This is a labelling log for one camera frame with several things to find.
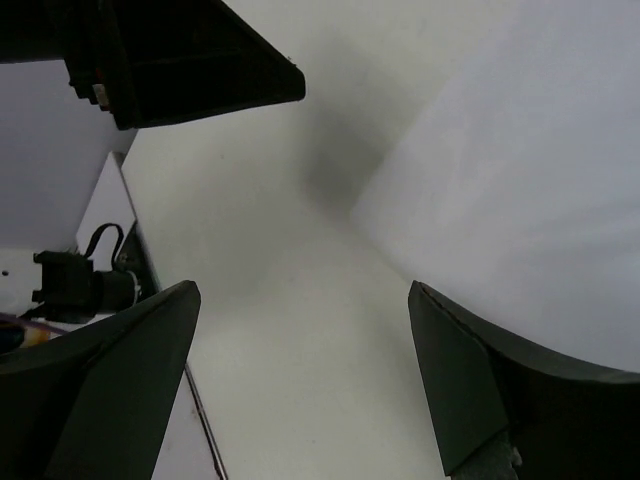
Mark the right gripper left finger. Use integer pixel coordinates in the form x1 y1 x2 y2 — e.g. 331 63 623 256
1 281 201 479

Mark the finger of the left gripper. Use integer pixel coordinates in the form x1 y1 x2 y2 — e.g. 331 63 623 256
1 0 305 130

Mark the white t shirt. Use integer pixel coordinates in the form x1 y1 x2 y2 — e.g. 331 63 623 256
352 1 639 372

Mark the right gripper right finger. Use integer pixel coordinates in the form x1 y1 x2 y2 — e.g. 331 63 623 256
408 281 639 479

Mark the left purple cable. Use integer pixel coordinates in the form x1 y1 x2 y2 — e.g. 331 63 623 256
0 312 66 341

